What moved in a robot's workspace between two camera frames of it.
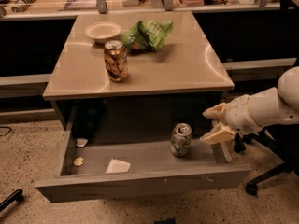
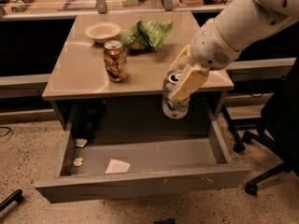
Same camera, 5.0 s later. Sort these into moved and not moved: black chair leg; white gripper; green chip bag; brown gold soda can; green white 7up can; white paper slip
Moved: white gripper; green white 7up can
Not moved: green chip bag; brown gold soda can; white paper slip; black chair leg
